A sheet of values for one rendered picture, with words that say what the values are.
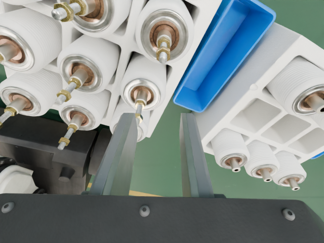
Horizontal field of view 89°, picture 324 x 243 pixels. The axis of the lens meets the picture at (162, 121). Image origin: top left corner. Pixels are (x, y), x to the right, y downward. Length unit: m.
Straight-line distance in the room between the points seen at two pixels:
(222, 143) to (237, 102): 0.13
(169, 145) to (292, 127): 0.50
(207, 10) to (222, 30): 0.21
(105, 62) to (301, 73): 0.39
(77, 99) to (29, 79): 0.10
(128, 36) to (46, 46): 0.15
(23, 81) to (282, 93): 0.54
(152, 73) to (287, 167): 0.53
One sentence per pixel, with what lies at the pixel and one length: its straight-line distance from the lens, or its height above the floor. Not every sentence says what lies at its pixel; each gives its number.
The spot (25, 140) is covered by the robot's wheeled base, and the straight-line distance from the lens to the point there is 0.73.
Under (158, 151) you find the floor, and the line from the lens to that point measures 0.88.
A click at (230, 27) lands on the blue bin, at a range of 0.57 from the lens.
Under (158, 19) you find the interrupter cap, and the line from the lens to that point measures 0.29.
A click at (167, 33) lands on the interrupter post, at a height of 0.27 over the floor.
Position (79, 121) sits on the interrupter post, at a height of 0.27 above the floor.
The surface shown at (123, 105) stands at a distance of 0.43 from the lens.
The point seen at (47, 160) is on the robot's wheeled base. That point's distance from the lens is 0.76.
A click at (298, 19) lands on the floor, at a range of 0.65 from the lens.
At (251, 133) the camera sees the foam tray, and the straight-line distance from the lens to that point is 0.57.
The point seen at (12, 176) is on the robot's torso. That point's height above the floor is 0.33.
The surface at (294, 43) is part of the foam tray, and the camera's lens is 0.45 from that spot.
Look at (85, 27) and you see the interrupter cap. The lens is 0.31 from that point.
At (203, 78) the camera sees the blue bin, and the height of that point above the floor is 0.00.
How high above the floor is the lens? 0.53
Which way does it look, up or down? 48 degrees down
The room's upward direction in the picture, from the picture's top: 177 degrees counter-clockwise
